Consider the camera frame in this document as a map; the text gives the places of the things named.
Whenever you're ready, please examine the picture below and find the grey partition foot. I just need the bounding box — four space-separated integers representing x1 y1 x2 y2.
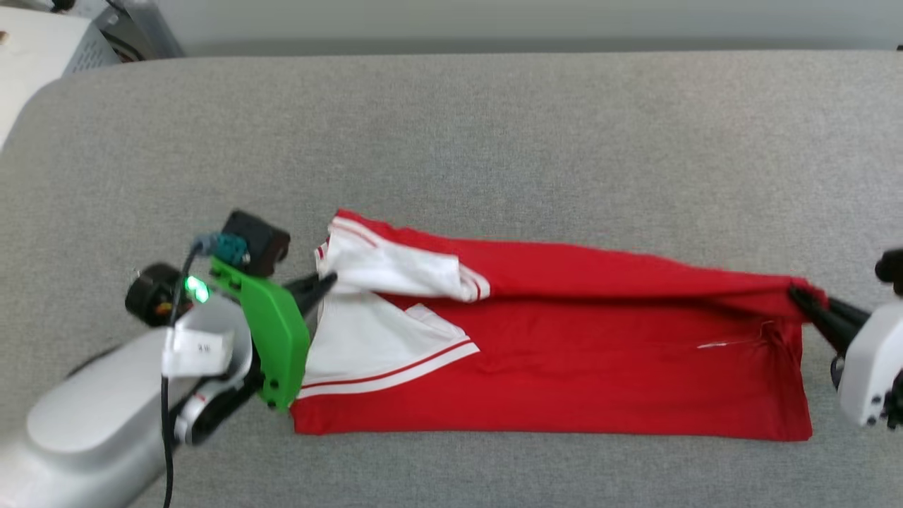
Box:
116 0 186 61

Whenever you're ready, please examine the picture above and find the red and white shirt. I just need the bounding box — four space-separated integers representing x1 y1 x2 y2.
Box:
291 209 828 442

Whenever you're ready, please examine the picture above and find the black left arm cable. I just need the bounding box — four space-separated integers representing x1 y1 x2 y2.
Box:
159 233 249 508

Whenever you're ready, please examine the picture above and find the white partition board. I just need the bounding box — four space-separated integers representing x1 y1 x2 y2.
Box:
155 0 903 56

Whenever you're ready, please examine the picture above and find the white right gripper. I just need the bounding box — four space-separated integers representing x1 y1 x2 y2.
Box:
790 288 903 429

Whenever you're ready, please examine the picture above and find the white box with black handle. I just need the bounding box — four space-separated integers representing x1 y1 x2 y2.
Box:
0 7 121 150

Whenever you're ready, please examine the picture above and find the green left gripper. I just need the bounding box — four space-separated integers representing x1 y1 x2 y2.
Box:
210 258 338 411

